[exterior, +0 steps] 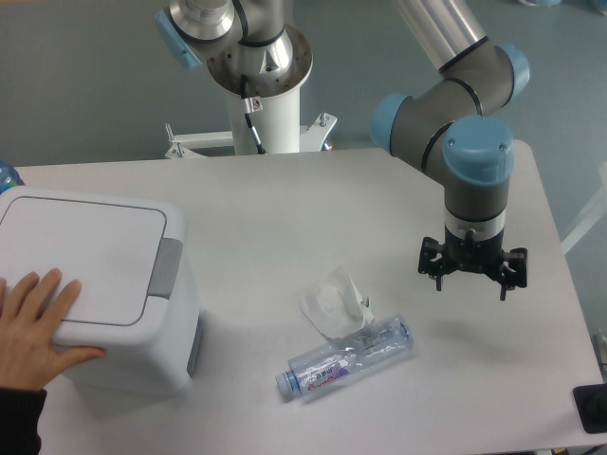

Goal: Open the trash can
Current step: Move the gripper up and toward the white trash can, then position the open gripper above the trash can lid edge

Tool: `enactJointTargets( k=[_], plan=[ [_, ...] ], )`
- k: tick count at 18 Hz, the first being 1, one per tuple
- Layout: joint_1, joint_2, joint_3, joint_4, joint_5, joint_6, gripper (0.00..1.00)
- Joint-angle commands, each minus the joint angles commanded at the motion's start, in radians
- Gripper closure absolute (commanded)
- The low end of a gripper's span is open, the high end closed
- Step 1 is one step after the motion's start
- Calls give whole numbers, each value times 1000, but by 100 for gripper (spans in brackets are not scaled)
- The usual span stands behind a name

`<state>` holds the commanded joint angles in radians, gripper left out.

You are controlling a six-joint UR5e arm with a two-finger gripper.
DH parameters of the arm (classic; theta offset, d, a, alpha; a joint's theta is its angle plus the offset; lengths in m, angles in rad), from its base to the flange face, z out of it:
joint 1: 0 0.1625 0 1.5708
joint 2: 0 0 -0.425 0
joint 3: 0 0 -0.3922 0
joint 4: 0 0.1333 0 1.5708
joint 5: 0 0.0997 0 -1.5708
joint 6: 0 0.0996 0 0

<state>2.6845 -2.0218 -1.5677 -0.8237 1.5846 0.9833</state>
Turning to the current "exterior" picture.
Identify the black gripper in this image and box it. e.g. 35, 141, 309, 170
417, 227, 528, 301

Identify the white push-lid trash can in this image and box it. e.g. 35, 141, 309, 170
1, 186, 201, 395

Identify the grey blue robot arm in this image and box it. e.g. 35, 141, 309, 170
155, 1, 529, 291

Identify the black sleeve forearm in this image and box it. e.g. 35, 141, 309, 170
1, 388, 47, 455

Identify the bare human hand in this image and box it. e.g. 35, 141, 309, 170
1, 268, 106, 391

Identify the clear plastic water bottle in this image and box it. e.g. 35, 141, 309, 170
275, 315, 414, 402

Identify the crumpled white plastic wrapper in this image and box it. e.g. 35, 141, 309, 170
300, 267, 375, 340

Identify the black device at edge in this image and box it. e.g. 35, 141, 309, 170
573, 383, 607, 434

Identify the blue water bottle at edge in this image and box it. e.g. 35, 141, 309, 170
0, 160, 25, 193

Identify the white frame at right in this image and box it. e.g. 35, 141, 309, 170
561, 162, 606, 255

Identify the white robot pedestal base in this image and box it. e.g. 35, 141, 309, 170
163, 23, 339, 160

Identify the black cable on pedestal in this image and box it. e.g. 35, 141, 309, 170
239, 75, 269, 155

